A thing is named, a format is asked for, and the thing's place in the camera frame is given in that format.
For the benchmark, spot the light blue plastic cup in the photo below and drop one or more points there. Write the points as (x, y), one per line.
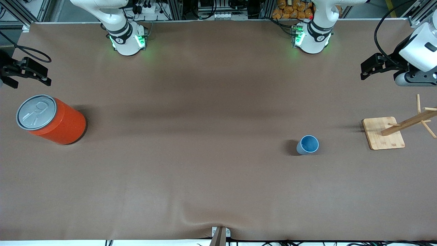
(307, 145)

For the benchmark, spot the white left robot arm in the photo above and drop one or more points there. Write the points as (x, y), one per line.
(314, 37)

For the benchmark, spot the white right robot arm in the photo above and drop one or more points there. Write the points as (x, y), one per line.
(126, 41)

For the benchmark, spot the wooden cup rack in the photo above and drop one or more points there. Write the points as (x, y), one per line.
(379, 136)

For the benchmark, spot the orange packaged goods pile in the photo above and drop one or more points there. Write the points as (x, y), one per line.
(290, 12)

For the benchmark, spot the white power strip black plugs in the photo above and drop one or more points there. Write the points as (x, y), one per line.
(146, 7)

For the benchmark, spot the brown table cloth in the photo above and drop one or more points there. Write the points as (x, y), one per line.
(205, 171)

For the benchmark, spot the aluminium frame profile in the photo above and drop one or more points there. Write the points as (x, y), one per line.
(421, 13)
(20, 13)

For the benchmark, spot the aluminium post with bracket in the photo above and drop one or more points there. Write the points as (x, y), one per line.
(219, 237)

